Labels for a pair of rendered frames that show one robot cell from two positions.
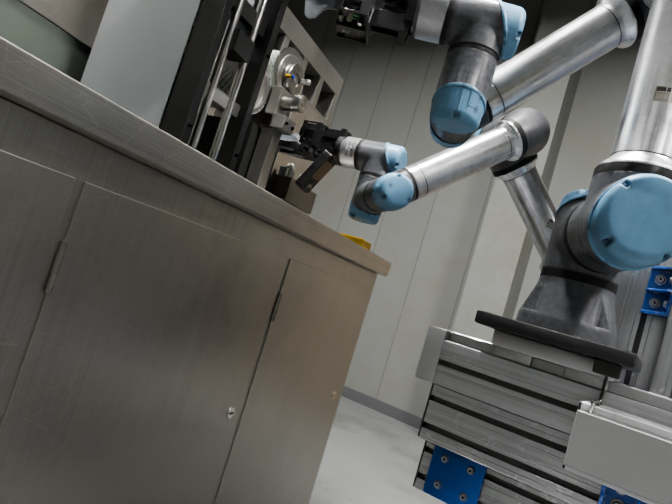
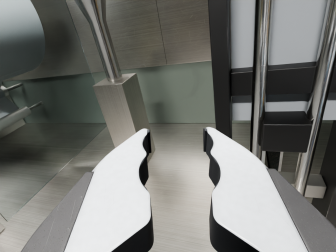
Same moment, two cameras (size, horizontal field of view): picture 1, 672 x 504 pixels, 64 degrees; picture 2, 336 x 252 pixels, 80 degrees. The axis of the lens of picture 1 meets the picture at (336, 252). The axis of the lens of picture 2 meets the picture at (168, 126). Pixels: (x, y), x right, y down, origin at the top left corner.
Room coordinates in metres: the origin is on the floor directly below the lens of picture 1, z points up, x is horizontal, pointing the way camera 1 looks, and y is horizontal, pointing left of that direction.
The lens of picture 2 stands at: (0.80, 0.08, 1.30)
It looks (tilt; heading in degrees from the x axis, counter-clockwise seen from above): 29 degrees down; 89
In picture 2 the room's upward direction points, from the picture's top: 11 degrees counter-clockwise
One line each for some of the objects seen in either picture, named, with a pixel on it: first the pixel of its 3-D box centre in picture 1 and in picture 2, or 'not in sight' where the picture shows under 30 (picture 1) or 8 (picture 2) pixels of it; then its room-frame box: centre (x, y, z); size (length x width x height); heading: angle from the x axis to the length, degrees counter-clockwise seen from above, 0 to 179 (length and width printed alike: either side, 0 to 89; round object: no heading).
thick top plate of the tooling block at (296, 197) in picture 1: (242, 182); not in sight; (1.54, 0.32, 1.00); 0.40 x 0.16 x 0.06; 66
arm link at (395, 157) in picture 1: (381, 160); not in sight; (1.25, -0.04, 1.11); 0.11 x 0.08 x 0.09; 66
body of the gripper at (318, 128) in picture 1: (323, 144); not in sight; (1.32, 0.11, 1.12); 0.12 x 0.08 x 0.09; 66
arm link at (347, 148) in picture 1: (351, 152); not in sight; (1.28, 0.03, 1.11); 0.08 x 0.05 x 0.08; 156
